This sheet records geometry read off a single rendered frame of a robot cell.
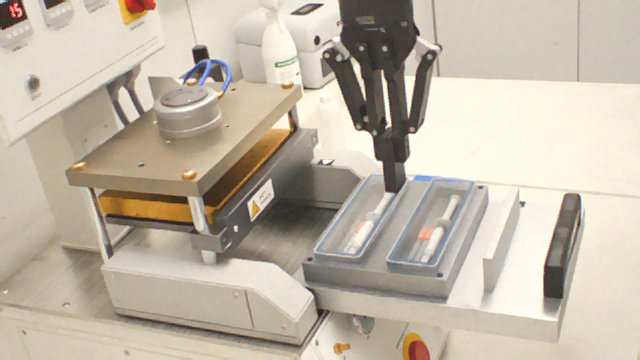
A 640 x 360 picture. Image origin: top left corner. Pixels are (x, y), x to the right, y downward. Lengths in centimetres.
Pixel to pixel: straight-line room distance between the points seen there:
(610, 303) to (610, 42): 221
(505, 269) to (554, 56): 254
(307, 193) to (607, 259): 48
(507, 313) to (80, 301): 53
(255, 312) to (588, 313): 51
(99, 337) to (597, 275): 72
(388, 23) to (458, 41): 267
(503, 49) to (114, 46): 251
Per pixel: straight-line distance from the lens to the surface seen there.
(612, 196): 144
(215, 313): 89
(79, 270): 110
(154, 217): 94
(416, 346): 102
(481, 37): 341
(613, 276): 124
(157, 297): 92
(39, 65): 96
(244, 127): 93
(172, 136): 95
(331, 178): 106
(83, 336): 104
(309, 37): 183
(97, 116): 108
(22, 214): 154
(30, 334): 111
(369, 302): 85
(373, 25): 78
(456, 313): 82
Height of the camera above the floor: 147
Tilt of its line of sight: 28 degrees down
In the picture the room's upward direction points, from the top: 9 degrees counter-clockwise
